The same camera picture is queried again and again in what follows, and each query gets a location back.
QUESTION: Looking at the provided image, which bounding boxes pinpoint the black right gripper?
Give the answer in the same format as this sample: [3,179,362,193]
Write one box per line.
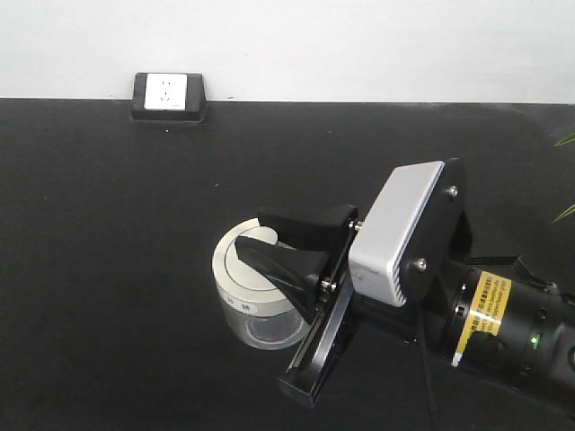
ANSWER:
[234,203,475,409]

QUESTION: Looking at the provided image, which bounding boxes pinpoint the glass jar with beige lid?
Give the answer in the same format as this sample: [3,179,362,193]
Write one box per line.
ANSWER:
[212,218,309,350]

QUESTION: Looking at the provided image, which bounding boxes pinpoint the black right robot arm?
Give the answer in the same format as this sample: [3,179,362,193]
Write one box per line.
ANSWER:
[235,205,574,415]

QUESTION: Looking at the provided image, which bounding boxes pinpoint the white socket in black box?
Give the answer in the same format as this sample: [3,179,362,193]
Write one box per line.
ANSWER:
[131,72,208,123]

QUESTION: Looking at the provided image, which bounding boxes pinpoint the green plant leaves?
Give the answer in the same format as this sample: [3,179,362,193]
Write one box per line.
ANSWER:
[553,131,574,224]

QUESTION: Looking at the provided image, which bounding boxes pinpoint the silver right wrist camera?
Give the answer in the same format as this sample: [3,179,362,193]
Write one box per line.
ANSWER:
[348,161,445,307]

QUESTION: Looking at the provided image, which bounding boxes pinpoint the black cable bundle at wrist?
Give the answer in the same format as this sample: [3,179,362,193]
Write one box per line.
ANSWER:
[466,253,561,295]

